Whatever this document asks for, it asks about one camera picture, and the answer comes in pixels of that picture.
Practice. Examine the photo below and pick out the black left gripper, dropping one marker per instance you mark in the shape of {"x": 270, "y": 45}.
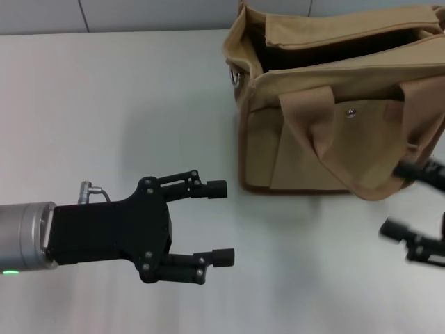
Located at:
{"x": 111, "y": 233}

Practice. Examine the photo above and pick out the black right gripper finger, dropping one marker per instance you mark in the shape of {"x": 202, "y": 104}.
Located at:
{"x": 417, "y": 243}
{"x": 424, "y": 174}

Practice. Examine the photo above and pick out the khaki canvas food bag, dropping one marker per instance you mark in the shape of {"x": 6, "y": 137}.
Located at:
{"x": 295, "y": 156}

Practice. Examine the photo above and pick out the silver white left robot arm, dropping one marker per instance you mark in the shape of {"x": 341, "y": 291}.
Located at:
{"x": 24, "y": 236}

